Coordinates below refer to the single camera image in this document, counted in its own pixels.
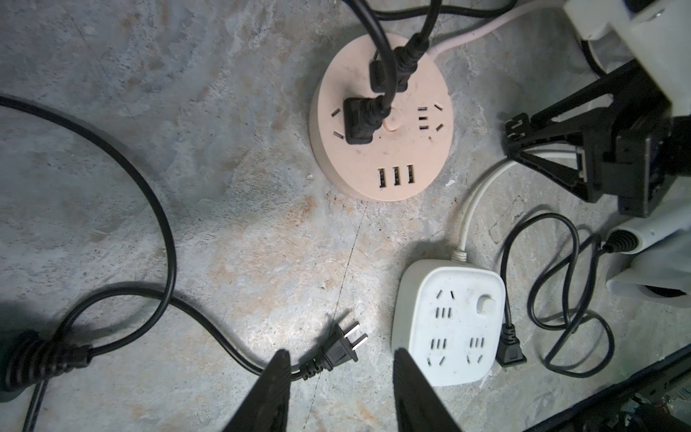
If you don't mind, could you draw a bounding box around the white folded hair dryer front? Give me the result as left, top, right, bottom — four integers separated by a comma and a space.
603, 199, 690, 309

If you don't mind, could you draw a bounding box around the black cable of front dryer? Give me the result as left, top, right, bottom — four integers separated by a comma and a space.
495, 211, 617, 379

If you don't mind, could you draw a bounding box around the round pink power strip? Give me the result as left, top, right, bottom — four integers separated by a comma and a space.
308, 31, 455, 203

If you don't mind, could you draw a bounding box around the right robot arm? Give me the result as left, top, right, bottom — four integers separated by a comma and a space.
506, 1, 690, 218

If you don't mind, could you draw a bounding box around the black cable of green dryer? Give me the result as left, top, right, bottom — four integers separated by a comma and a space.
0, 94, 369, 432

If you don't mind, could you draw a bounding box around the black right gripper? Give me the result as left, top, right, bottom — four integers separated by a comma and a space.
505, 59, 690, 218

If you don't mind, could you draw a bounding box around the white power strip cable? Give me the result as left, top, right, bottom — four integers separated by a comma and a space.
452, 150, 584, 263

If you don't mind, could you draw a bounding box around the dark green hair dryer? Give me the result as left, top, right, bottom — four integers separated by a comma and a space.
1, 330, 93, 392

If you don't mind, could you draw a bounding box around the white square power strip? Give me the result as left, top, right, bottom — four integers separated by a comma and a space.
392, 259, 506, 387

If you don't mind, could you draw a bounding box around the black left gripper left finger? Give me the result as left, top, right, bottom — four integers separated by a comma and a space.
223, 349, 292, 431

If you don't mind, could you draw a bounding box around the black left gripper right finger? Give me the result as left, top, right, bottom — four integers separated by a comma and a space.
392, 348, 461, 432

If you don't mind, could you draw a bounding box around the black cable of pink dryer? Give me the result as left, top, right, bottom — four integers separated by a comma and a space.
343, 0, 399, 146

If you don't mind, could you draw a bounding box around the black cable of white dryer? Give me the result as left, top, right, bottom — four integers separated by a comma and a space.
505, 112, 533, 147

